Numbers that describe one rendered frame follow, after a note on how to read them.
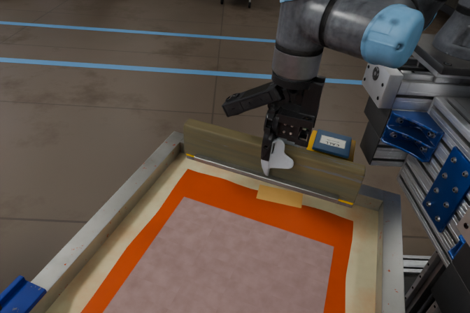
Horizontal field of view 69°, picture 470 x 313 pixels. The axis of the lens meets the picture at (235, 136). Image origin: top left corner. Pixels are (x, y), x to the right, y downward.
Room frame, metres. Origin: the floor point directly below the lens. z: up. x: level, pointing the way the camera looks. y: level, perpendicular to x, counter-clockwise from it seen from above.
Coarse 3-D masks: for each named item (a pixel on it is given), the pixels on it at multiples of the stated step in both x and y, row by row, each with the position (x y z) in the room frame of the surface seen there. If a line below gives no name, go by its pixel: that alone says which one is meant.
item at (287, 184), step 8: (200, 160) 0.54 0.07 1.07; (208, 160) 0.54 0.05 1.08; (216, 160) 0.54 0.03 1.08; (224, 168) 0.53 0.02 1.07; (232, 168) 0.52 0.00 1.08; (240, 168) 0.52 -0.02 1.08; (248, 168) 0.52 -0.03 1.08; (248, 176) 0.51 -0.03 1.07; (256, 176) 0.50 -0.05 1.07; (264, 176) 0.50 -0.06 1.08; (272, 176) 0.50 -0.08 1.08; (280, 184) 0.49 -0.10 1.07; (288, 184) 0.48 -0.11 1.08; (296, 184) 0.49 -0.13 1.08; (304, 192) 0.47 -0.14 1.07; (312, 192) 0.47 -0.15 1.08; (320, 192) 0.47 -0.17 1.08; (328, 192) 0.47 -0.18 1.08; (328, 200) 0.46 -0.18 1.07; (336, 200) 0.46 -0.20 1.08
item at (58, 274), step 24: (168, 144) 0.69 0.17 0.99; (144, 168) 0.59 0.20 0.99; (120, 192) 0.51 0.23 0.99; (144, 192) 0.54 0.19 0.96; (360, 192) 0.57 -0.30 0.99; (384, 192) 0.58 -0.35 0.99; (96, 216) 0.44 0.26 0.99; (120, 216) 0.46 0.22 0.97; (384, 216) 0.51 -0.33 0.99; (72, 240) 0.38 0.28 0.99; (96, 240) 0.39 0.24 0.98; (384, 240) 0.44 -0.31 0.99; (48, 264) 0.33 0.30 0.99; (72, 264) 0.34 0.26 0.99; (384, 264) 0.39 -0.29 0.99; (48, 288) 0.29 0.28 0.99; (384, 288) 0.34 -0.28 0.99; (384, 312) 0.30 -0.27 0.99
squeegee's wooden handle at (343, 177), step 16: (192, 128) 0.56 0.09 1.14; (208, 128) 0.56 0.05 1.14; (224, 128) 0.56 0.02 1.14; (192, 144) 0.56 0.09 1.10; (208, 144) 0.55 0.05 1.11; (224, 144) 0.54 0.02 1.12; (240, 144) 0.53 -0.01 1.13; (256, 144) 0.52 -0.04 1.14; (224, 160) 0.54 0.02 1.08; (240, 160) 0.53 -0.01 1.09; (256, 160) 0.52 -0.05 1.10; (304, 160) 0.49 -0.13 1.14; (320, 160) 0.49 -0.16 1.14; (336, 160) 0.49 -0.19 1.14; (288, 176) 0.50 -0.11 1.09; (304, 176) 0.49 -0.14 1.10; (320, 176) 0.48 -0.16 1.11; (336, 176) 0.47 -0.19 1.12; (352, 176) 0.46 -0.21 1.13; (336, 192) 0.47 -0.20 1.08; (352, 192) 0.46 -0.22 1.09
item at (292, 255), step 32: (256, 224) 0.48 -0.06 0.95; (288, 224) 0.49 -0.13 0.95; (320, 224) 0.50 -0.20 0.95; (352, 224) 0.51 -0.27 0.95; (256, 256) 0.41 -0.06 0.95; (288, 256) 0.41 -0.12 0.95; (320, 256) 0.42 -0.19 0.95; (256, 288) 0.34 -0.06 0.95; (288, 288) 0.35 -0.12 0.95; (320, 288) 0.35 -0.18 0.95
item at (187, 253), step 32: (192, 192) 0.56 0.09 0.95; (224, 192) 0.57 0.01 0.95; (256, 192) 0.58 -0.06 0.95; (160, 224) 0.46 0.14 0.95; (192, 224) 0.47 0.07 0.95; (224, 224) 0.48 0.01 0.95; (128, 256) 0.38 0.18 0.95; (160, 256) 0.39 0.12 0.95; (192, 256) 0.39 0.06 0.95; (224, 256) 0.40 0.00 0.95; (128, 288) 0.32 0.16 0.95; (160, 288) 0.33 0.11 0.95; (192, 288) 0.33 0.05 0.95; (224, 288) 0.34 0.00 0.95
